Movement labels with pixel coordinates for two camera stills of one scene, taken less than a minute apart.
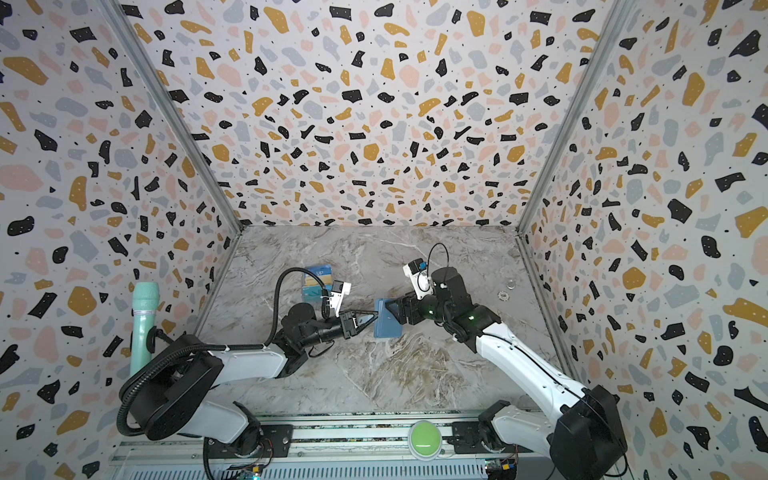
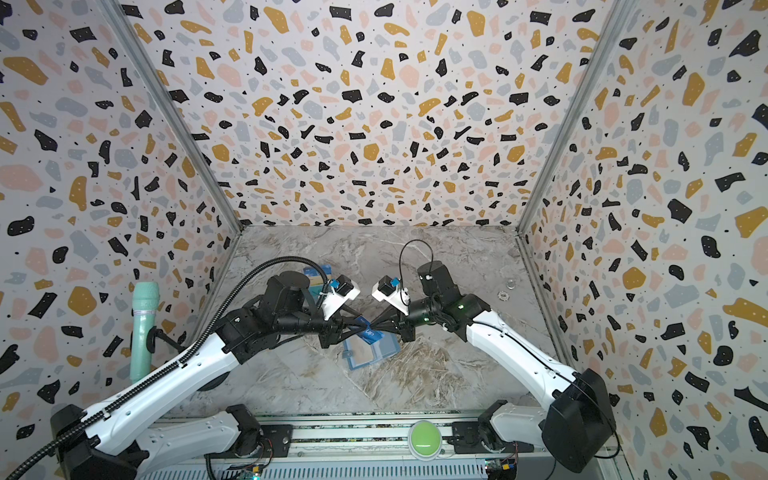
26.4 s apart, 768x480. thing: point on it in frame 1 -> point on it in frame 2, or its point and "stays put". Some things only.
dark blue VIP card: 321,270 stays put
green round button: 425,440 stays put
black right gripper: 408,303 -> 404,326
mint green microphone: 146,295 stays put
